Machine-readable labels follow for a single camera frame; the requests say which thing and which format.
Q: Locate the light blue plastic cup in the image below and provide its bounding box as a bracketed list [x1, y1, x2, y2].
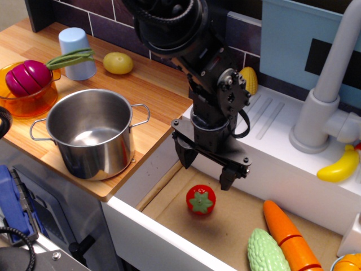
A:
[58, 28, 96, 81]

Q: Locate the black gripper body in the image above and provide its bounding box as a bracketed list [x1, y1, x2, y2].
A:
[170, 108, 253, 179]

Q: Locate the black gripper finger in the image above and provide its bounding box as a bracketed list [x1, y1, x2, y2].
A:
[174, 137, 198, 169]
[219, 167, 242, 191]

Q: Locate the light blue panel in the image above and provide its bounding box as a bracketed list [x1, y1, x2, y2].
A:
[259, 0, 361, 110]

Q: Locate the blue clamp tool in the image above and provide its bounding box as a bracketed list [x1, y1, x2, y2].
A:
[1, 165, 40, 241]

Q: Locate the white toy sink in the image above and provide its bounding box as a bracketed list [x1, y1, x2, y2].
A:
[102, 86, 360, 270]

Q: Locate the orange transparent bowl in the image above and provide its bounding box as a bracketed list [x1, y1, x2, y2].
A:
[1, 62, 61, 117]

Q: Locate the green toy bitter gourd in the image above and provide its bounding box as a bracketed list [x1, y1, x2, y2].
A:
[247, 228, 290, 271]

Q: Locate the grey toy faucet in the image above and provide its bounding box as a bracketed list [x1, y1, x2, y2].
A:
[289, 1, 360, 154]

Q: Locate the stainless steel pot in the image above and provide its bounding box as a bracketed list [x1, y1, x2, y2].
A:
[43, 89, 136, 181]

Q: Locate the yellow toy corn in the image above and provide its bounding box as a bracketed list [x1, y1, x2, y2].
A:
[240, 67, 258, 95]

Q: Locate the orange toy fruit in bowl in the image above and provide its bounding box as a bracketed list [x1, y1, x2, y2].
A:
[331, 253, 361, 271]

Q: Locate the yellow toy banana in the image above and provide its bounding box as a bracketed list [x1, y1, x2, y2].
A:
[316, 144, 360, 183]

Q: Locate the red toy strawberry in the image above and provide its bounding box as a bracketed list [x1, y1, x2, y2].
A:
[186, 185, 217, 215]

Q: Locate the black cable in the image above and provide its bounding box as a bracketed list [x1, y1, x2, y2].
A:
[0, 226, 37, 271]

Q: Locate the orange toy carrot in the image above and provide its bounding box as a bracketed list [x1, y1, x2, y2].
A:
[263, 200, 323, 270]

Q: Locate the yellow toy potato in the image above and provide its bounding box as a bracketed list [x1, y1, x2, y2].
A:
[103, 52, 134, 75]

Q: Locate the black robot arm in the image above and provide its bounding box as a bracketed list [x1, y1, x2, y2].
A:
[124, 1, 251, 191]

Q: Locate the purple toy radish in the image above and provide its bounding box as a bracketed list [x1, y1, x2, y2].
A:
[5, 47, 96, 98]

